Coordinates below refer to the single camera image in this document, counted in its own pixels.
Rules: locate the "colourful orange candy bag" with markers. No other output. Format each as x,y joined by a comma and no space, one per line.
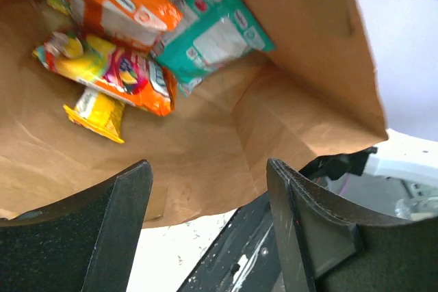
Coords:
122,73

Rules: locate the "teal white snack bag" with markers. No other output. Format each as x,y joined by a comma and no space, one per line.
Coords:
211,33

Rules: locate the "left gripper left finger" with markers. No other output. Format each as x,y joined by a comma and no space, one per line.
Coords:
85,242

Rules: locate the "orange white snack box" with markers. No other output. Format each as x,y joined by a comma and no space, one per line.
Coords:
135,23

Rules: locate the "yellow m&m's packet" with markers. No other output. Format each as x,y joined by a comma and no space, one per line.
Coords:
99,113

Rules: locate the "red brown paper bag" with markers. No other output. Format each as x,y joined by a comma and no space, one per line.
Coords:
314,95

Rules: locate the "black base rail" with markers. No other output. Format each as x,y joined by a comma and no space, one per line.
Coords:
243,257

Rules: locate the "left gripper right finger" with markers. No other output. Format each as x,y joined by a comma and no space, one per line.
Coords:
328,243

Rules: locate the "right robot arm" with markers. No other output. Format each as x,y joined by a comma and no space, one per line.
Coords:
397,177

